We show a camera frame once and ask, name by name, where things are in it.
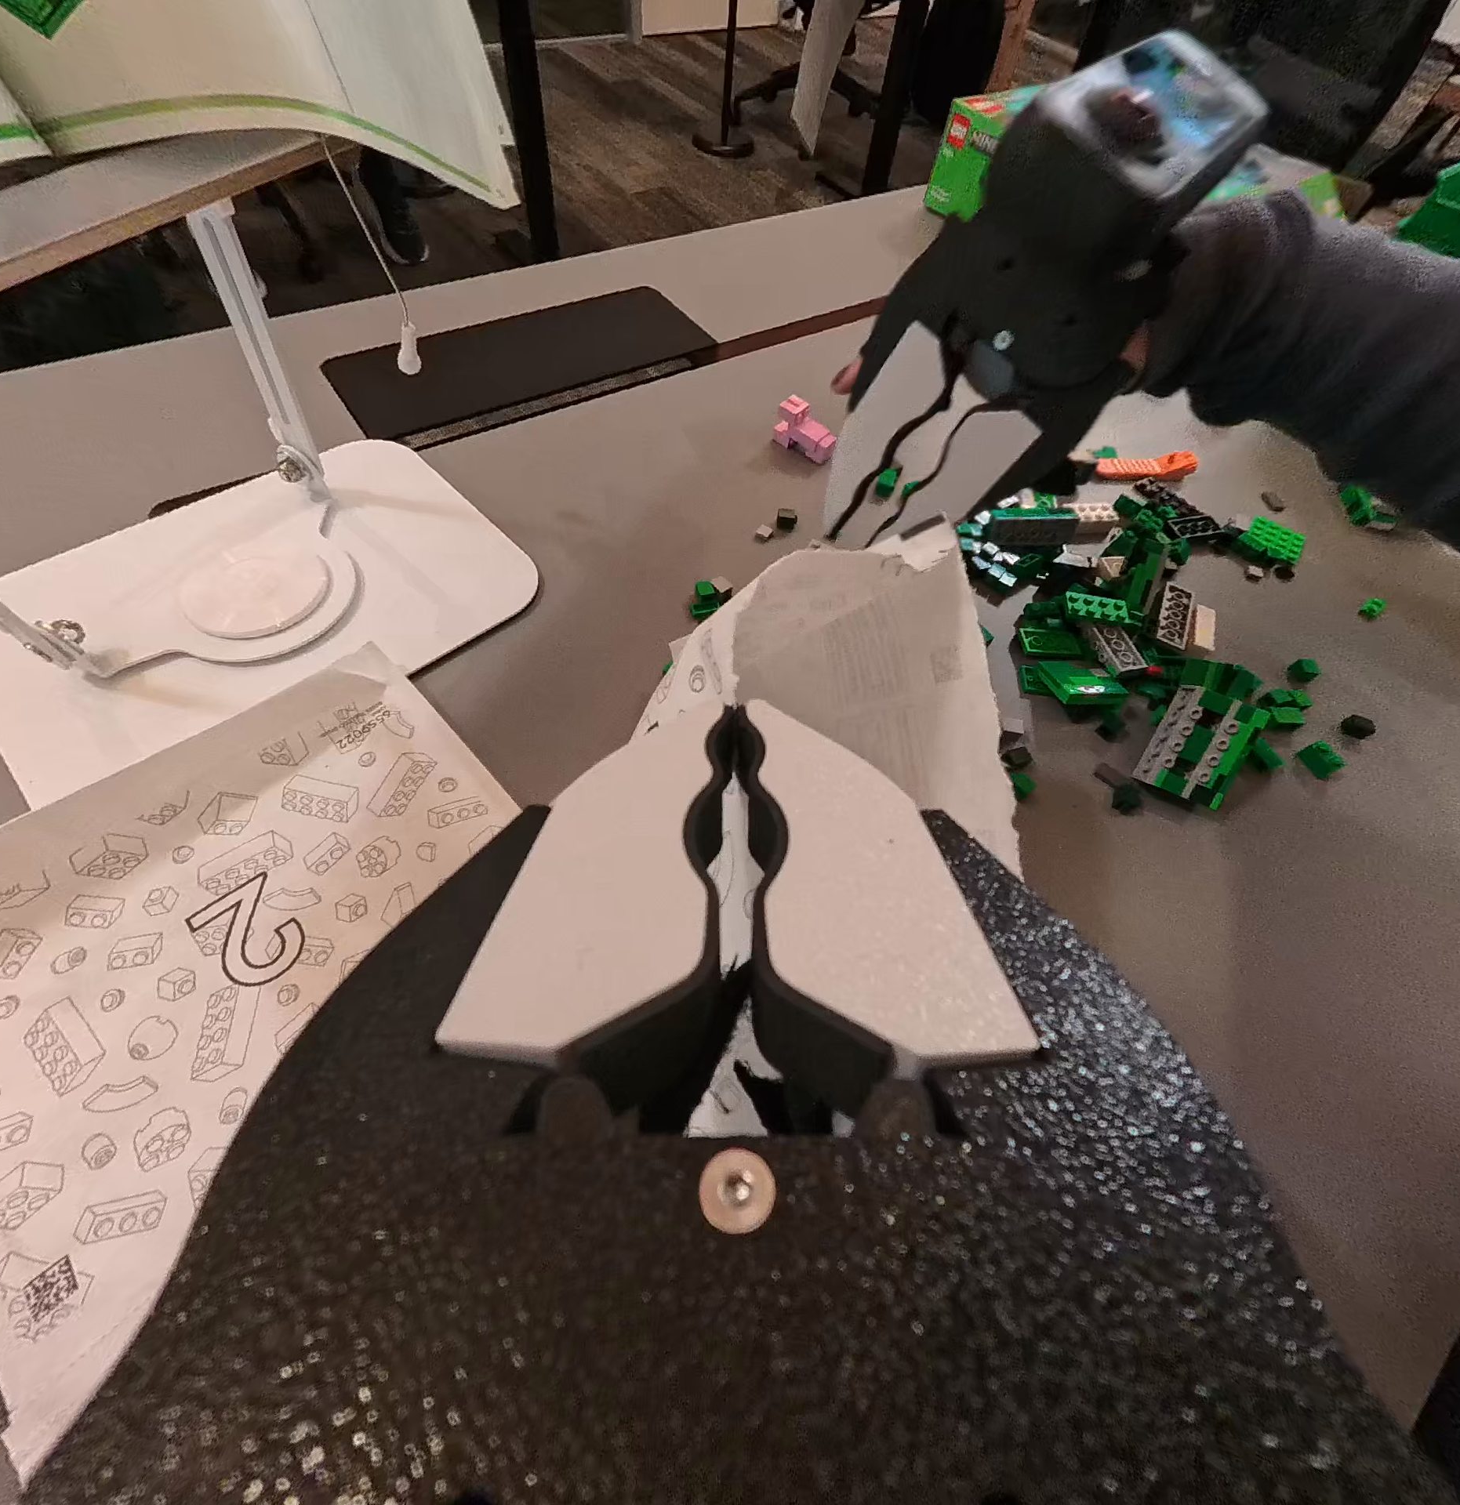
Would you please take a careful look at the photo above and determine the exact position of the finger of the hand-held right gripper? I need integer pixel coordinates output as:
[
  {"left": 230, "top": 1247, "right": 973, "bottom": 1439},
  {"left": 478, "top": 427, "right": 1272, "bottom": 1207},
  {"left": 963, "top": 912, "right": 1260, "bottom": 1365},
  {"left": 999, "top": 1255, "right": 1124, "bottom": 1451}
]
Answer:
[
  {"left": 823, "top": 323, "right": 958, "bottom": 544},
  {"left": 908, "top": 397, "right": 1048, "bottom": 524}
]

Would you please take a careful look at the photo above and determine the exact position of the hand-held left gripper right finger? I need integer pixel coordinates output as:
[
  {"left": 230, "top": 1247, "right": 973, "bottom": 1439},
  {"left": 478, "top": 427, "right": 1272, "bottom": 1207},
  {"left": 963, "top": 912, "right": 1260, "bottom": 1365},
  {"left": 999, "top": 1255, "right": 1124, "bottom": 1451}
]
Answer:
[{"left": 739, "top": 701, "right": 1045, "bottom": 1117}]

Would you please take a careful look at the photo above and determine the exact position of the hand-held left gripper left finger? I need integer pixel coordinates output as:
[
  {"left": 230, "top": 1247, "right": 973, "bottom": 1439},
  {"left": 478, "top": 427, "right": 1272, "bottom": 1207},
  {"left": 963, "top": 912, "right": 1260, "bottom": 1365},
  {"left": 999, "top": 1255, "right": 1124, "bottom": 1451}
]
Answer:
[{"left": 434, "top": 704, "right": 738, "bottom": 1118}]

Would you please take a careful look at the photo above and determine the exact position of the torn white paper bag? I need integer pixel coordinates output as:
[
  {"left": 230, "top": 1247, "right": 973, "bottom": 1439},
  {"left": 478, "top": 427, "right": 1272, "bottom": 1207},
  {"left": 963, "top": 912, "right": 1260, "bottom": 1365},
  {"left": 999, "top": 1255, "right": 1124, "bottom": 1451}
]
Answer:
[{"left": 637, "top": 513, "right": 1025, "bottom": 1139}]

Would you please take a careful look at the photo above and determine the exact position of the pile of green toy bricks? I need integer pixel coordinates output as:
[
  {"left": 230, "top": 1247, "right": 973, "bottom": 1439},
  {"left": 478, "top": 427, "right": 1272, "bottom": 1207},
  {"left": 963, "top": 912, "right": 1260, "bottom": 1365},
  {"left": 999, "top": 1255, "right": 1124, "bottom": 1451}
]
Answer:
[{"left": 689, "top": 444, "right": 1391, "bottom": 815}]

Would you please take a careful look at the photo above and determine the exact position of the pink toy pig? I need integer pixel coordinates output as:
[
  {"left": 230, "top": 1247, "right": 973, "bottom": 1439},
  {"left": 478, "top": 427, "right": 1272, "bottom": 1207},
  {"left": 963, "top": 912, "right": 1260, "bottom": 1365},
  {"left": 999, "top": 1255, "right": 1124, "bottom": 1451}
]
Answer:
[{"left": 772, "top": 395, "right": 838, "bottom": 463}]

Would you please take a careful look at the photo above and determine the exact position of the green toy box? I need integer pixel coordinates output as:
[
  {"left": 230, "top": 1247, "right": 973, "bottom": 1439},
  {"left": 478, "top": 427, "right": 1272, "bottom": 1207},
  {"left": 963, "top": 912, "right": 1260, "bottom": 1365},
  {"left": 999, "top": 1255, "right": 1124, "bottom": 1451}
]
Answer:
[{"left": 925, "top": 85, "right": 1372, "bottom": 225}]

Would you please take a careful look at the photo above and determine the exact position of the black brick plate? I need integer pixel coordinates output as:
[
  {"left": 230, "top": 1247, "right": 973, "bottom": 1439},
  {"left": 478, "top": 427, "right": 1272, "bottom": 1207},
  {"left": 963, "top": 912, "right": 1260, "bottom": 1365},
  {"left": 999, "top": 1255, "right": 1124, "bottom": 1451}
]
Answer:
[{"left": 1136, "top": 475, "right": 1223, "bottom": 539}]

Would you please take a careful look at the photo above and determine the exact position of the black table leg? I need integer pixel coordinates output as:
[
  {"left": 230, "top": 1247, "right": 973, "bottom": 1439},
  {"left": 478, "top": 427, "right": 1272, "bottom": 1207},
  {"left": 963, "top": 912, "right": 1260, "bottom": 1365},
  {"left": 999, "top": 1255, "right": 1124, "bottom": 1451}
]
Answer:
[
  {"left": 498, "top": 0, "right": 561, "bottom": 262},
  {"left": 862, "top": 0, "right": 932, "bottom": 199}
]

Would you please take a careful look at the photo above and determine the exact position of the black stanchion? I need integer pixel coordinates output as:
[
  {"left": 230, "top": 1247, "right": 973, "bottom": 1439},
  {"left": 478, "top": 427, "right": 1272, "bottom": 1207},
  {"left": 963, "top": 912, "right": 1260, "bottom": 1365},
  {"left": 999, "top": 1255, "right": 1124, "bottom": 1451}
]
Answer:
[{"left": 696, "top": 0, "right": 758, "bottom": 156}]

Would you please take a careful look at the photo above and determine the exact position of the white sign board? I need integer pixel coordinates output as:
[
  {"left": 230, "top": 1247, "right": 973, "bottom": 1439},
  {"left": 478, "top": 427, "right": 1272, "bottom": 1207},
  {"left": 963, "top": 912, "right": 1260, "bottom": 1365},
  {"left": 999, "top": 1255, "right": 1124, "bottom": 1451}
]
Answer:
[{"left": 791, "top": 0, "right": 856, "bottom": 156}]

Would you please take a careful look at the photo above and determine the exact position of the black chair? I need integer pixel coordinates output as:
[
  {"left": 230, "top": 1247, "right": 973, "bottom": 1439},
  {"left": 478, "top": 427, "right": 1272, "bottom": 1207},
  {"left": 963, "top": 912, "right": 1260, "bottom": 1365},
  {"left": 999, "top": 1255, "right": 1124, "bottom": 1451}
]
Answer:
[{"left": 1242, "top": 0, "right": 1455, "bottom": 189}]

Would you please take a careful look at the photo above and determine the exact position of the white book stand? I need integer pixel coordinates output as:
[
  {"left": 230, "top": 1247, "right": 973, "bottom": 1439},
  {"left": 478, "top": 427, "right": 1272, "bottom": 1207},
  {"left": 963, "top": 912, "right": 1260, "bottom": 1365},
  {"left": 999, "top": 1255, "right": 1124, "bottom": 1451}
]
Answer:
[{"left": 0, "top": 123, "right": 542, "bottom": 813}]

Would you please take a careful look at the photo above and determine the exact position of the green plastic bin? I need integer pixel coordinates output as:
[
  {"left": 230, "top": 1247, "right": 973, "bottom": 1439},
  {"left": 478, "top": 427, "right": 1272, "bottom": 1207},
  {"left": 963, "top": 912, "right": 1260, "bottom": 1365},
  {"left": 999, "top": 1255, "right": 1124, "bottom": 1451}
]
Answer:
[{"left": 1395, "top": 153, "right": 1460, "bottom": 258}]

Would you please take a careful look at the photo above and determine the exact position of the white printed paper bag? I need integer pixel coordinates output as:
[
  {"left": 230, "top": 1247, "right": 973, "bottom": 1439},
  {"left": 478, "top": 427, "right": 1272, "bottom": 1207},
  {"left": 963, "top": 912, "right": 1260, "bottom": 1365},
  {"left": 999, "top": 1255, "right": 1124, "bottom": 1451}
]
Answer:
[{"left": 0, "top": 640, "right": 521, "bottom": 1482}]

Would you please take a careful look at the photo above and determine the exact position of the open instruction booklet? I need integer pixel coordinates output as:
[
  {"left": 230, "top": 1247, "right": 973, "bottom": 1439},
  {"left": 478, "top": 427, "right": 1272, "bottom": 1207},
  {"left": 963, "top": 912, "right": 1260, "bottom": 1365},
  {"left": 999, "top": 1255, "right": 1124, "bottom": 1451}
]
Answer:
[{"left": 0, "top": 0, "right": 521, "bottom": 212}]

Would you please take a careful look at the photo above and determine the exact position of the wooden post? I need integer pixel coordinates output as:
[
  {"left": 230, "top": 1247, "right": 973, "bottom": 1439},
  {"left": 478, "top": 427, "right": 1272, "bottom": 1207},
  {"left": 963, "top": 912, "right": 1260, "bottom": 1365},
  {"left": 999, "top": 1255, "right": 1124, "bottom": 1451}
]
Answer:
[{"left": 989, "top": 0, "right": 1043, "bottom": 94}]

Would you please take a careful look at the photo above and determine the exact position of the black desk cable cover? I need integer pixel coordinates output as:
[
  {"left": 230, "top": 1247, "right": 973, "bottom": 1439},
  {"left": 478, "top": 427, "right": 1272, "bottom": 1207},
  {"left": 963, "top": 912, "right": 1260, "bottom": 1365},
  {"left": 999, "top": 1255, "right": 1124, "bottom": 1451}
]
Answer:
[{"left": 321, "top": 286, "right": 720, "bottom": 449}]

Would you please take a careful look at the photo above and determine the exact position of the thin cord with white tip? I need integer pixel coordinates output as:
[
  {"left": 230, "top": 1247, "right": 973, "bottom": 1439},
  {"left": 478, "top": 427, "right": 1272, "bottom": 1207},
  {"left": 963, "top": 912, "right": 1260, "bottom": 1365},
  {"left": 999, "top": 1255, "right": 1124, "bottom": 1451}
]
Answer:
[{"left": 321, "top": 139, "right": 424, "bottom": 376}]

